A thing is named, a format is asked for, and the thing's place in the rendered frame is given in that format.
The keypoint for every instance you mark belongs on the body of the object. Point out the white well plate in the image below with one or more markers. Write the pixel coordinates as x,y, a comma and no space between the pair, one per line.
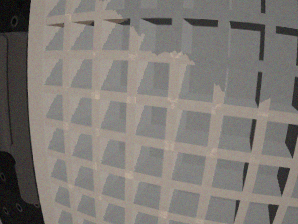
111,182

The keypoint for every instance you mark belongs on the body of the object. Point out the black flat base plate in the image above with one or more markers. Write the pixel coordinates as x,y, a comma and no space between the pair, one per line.
14,16

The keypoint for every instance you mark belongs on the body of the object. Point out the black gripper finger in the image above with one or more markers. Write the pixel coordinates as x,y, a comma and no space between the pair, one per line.
15,137

